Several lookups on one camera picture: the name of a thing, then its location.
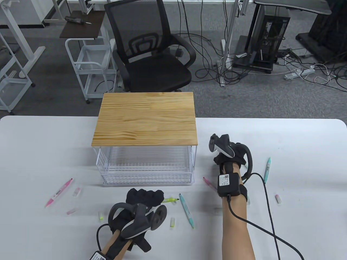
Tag white power strip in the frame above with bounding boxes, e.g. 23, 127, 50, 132
284, 68, 316, 80

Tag person's left forearm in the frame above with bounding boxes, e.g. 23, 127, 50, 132
102, 230, 133, 260

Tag aluminium profile post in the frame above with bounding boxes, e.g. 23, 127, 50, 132
218, 0, 244, 87

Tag person's right forearm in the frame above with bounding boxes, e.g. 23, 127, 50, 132
221, 164, 256, 260

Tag person's left hand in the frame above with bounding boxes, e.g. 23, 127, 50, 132
108, 189, 166, 253

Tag black computer tower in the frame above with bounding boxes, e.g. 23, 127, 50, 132
245, 15, 291, 71

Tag teal double-ended highlighter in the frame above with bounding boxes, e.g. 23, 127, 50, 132
264, 157, 272, 185
179, 193, 195, 230

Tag white wire basket drawer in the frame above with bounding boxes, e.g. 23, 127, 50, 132
95, 146, 195, 188

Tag wooden top wire rack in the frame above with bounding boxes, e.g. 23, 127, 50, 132
92, 92, 198, 170

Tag black floor cables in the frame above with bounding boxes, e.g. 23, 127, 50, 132
277, 48, 347, 92
173, 0, 251, 83

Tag black mesh office chair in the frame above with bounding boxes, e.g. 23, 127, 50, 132
104, 0, 197, 92

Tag white desk leg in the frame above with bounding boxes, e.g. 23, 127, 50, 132
0, 0, 46, 79

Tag pink double-ended highlighter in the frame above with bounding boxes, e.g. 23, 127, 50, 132
44, 178, 74, 208
203, 177, 219, 191

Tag black handled screwdriver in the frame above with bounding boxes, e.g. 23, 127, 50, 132
64, 16, 92, 25

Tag black machine base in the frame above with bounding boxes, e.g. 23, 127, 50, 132
295, 8, 347, 64

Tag person's right hand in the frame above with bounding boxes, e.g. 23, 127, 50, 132
213, 141, 248, 174

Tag black tracking controller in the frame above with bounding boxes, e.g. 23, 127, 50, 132
208, 134, 254, 180
108, 203, 168, 239

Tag grey standing desk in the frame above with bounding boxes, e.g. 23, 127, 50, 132
233, 0, 332, 75

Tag black glove cable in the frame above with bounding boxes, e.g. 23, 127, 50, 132
96, 223, 111, 251
245, 172, 281, 260

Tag dark brown side table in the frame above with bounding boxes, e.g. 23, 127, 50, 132
59, 10, 107, 39

